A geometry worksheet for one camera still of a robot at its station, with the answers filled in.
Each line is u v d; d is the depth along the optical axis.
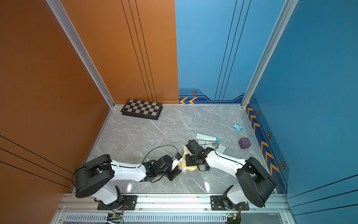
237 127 1.03
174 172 0.74
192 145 0.68
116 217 0.72
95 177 0.45
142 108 1.13
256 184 0.43
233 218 0.70
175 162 0.75
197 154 0.66
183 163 0.83
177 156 0.75
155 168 0.66
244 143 0.91
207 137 0.97
